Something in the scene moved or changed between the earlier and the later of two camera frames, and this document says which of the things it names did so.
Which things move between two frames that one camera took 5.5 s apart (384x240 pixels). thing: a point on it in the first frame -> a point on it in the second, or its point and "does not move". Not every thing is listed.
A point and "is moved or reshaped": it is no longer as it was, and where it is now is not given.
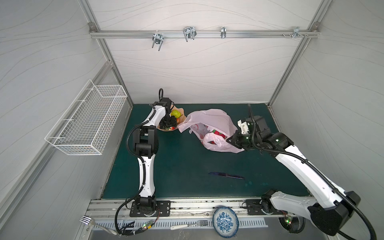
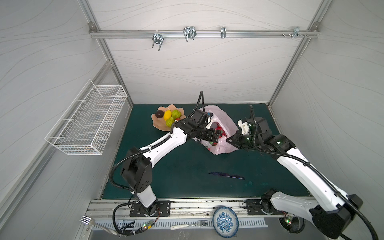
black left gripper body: (168, 121) -> (203, 133)
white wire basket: (86, 127) does not move
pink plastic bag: (214, 127) is moved or reshaped
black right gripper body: (237, 140) does not move
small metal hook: (223, 32) does not move
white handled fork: (199, 223) does not move
